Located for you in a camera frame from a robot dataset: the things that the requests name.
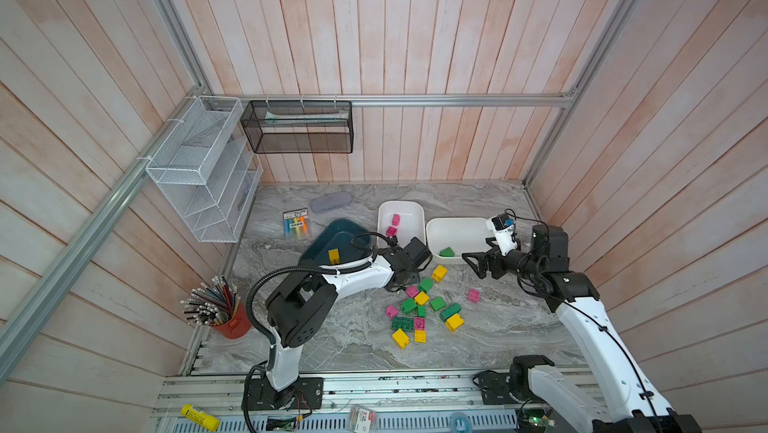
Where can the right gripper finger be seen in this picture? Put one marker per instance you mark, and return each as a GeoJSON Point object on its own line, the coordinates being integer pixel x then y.
{"type": "Point", "coordinates": [477, 257]}
{"type": "Point", "coordinates": [484, 267]}

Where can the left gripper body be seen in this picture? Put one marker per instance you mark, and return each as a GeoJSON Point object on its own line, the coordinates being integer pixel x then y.
{"type": "Point", "coordinates": [414, 277]}

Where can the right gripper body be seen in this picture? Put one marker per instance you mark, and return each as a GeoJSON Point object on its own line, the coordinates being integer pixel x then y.
{"type": "Point", "coordinates": [514, 261]}

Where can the green lego brick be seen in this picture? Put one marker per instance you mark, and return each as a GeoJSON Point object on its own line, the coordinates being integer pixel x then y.
{"type": "Point", "coordinates": [447, 252]}

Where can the yellow lego brick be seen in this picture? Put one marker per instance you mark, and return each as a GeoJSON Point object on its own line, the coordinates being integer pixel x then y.
{"type": "Point", "coordinates": [334, 257]}

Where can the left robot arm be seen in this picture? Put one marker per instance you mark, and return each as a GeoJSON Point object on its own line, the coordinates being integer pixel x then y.
{"type": "Point", "coordinates": [290, 304]}

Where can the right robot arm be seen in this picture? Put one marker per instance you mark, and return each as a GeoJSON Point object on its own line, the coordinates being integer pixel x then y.
{"type": "Point", "coordinates": [630, 401]}

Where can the white bin right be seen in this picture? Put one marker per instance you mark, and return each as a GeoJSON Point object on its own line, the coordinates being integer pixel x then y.
{"type": "Point", "coordinates": [462, 234]}

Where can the white bin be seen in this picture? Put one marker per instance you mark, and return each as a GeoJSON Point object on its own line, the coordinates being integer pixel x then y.
{"type": "Point", "coordinates": [462, 234]}
{"type": "Point", "coordinates": [407, 217]}

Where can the yellow lego centre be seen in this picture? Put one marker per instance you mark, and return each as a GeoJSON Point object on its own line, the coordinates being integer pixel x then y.
{"type": "Point", "coordinates": [421, 298]}

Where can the yellow lego near bins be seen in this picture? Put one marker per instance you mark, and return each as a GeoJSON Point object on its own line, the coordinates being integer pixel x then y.
{"type": "Point", "coordinates": [439, 273]}

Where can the pink lego far right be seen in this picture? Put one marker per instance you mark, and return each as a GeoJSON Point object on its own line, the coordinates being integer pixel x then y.
{"type": "Point", "coordinates": [473, 296]}

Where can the green lego centre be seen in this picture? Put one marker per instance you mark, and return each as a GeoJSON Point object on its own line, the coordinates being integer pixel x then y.
{"type": "Point", "coordinates": [437, 304]}

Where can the dark green flat lego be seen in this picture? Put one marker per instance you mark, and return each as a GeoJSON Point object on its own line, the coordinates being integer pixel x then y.
{"type": "Point", "coordinates": [405, 324]}

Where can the white bin middle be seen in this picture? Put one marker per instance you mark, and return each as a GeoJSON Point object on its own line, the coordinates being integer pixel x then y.
{"type": "Point", "coordinates": [407, 217]}

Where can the green long lego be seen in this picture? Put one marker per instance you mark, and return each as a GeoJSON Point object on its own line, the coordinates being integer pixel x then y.
{"type": "Point", "coordinates": [449, 311]}

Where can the yellow lego front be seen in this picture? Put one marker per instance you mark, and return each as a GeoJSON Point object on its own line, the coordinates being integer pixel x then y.
{"type": "Point", "coordinates": [401, 338]}

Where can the yellow lego right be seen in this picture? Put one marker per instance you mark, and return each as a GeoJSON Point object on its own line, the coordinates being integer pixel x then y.
{"type": "Point", "coordinates": [454, 322]}

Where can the teal plastic bin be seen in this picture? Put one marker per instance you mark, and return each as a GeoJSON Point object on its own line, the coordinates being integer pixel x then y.
{"type": "Point", "coordinates": [348, 237]}

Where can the grey fabric pouch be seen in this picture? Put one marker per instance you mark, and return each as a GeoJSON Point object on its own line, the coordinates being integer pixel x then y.
{"type": "Point", "coordinates": [331, 201]}

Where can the rainbow colour card pack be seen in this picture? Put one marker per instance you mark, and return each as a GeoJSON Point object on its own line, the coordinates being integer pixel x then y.
{"type": "Point", "coordinates": [296, 223]}

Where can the red pencil cup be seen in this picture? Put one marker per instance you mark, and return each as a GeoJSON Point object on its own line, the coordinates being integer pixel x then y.
{"type": "Point", "coordinates": [217, 305]}

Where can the black mesh basket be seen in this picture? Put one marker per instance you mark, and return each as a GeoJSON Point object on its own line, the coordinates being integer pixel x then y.
{"type": "Point", "coordinates": [299, 126]}

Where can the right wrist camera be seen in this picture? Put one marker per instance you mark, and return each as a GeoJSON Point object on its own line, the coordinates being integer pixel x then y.
{"type": "Point", "coordinates": [503, 227]}

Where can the white wire mesh shelf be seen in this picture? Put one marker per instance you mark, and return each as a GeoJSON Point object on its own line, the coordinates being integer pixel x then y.
{"type": "Point", "coordinates": [205, 172]}

